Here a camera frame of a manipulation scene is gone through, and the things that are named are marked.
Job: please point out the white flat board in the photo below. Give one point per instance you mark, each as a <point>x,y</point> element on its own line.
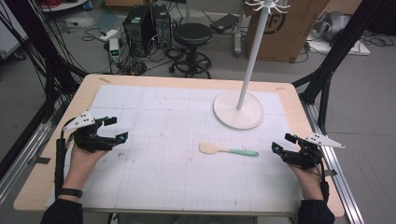
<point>358,49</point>

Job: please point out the white panel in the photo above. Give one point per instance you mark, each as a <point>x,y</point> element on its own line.
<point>9,34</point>

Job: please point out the white grid mat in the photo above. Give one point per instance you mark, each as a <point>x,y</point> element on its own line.
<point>174,168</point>

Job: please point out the wooden table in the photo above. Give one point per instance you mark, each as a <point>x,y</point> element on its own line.
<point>34,189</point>

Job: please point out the tan tape strip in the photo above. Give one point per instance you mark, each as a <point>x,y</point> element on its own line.
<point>104,80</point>

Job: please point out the person's right hand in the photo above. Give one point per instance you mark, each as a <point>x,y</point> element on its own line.
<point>308,183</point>

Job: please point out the grey tape piece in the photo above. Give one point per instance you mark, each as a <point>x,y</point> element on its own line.
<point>39,160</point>

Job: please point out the large black computer tower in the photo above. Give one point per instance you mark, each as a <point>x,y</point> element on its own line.
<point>137,31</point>

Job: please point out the slim black computer tower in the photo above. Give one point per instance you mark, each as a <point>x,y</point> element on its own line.
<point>162,26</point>

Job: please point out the white device with green light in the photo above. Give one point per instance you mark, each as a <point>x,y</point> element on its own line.
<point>114,49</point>

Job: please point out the black wristband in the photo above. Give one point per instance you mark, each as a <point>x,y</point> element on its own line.
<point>71,192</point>

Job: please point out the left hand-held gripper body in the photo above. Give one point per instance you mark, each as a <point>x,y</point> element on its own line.
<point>90,140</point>

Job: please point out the white stand leg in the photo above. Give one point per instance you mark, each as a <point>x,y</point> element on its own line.
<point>238,34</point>

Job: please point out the brown cardboard box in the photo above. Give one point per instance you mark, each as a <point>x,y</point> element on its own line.
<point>289,37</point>

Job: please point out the black frame post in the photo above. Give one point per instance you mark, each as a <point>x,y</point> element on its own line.
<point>34,40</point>
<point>339,46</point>

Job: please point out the black round stool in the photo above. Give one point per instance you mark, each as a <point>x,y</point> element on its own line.
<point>192,34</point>

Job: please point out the black flat device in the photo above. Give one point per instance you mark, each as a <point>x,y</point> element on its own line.
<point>224,22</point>

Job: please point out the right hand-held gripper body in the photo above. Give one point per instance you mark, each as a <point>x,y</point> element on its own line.
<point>306,155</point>

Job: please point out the grey rounded appliance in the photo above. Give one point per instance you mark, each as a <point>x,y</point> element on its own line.
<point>331,25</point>

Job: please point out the round white table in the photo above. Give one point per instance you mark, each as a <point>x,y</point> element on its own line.
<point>62,5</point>

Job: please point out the person's left hand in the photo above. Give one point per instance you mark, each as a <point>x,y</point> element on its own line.
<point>81,166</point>

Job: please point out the white rack stand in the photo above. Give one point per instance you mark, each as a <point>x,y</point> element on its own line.
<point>239,113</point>

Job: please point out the aluminium rail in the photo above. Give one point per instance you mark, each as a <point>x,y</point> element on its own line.
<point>339,180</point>
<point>21,168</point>

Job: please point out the white power strip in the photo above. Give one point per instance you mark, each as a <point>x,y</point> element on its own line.
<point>109,34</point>

